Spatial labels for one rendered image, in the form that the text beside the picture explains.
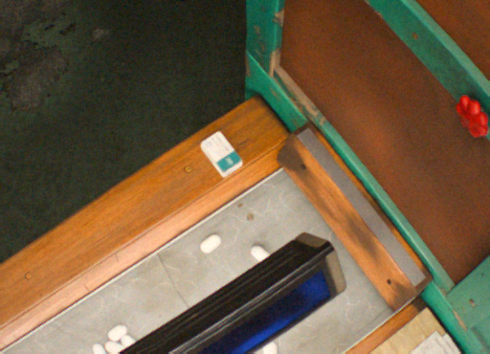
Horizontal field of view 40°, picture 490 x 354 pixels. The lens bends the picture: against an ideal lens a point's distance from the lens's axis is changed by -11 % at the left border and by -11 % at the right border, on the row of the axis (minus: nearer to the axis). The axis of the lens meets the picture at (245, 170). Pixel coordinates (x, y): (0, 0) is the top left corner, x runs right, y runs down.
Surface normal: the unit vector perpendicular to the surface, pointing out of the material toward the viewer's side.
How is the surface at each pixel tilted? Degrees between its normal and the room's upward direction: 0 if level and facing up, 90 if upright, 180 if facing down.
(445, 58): 90
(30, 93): 0
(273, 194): 0
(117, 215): 0
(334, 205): 67
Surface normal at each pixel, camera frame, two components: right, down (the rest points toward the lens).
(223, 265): 0.00, -0.39
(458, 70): -0.81, 0.54
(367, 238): -0.74, 0.33
